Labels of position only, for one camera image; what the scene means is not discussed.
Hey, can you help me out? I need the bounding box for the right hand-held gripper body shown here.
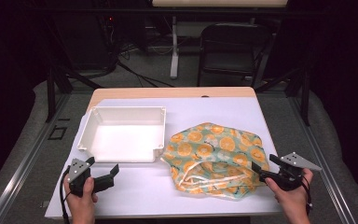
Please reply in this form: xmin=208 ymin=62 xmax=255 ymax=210
xmin=269 ymin=151 xmax=323 ymax=192

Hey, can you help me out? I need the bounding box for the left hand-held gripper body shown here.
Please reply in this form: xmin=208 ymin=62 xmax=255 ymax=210
xmin=66 ymin=157 xmax=96 ymax=198

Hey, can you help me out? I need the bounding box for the orange print fabric bag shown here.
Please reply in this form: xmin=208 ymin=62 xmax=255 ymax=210
xmin=160 ymin=121 xmax=271 ymax=201

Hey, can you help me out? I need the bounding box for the person's right hand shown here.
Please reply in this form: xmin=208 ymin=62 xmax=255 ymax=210
xmin=264 ymin=167 xmax=314 ymax=217

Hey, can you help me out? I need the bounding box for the person's left hand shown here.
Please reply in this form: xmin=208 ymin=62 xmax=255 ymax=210
xmin=62 ymin=175 xmax=99 ymax=217

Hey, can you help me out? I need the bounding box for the white plastic box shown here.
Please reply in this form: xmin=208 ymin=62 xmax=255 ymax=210
xmin=76 ymin=105 xmax=168 ymax=163

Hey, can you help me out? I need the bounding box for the white table sheet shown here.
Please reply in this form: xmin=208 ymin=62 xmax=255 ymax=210
xmin=44 ymin=96 xmax=283 ymax=219

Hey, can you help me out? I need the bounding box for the black metal stand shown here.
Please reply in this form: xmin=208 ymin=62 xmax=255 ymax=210
xmin=255 ymin=46 xmax=312 ymax=127
xmin=42 ymin=18 xmax=104 ymax=123

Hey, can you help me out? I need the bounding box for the black folding chair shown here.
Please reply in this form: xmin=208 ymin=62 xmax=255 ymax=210
xmin=197 ymin=23 xmax=274 ymax=89

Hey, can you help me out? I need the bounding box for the dark equipment with red light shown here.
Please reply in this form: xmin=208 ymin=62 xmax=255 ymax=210
xmin=71 ymin=12 xmax=122 ymax=71

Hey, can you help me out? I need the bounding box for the white desk leg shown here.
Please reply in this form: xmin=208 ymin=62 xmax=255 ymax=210
xmin=170 ymin=15 xmax=180 ymax=80

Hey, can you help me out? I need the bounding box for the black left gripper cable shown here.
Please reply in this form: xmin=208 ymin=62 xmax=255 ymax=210
xmin=58 ymin=165 xmax=73 ymax=224

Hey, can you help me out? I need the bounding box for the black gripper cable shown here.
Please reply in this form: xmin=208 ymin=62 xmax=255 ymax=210
xmin=58 ymin=165 xmax=73 ymax=224
xmin=299 ymin=175 xmax=314 ymax=217

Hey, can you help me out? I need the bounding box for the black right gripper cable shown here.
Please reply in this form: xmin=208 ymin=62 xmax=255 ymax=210
xmin=299 ymin=175 xmax=314 ymax=217

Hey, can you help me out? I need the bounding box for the aluminium rail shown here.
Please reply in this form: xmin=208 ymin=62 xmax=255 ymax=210
xmin=0 ymin=92 xmax=73 ymax=224
xmin=286 ymin=94 xmax=357 ymax=224

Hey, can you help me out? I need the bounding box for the black floor cable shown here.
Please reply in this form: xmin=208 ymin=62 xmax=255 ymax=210
xmin=117 ymin=61 xmax=175 ymax=89

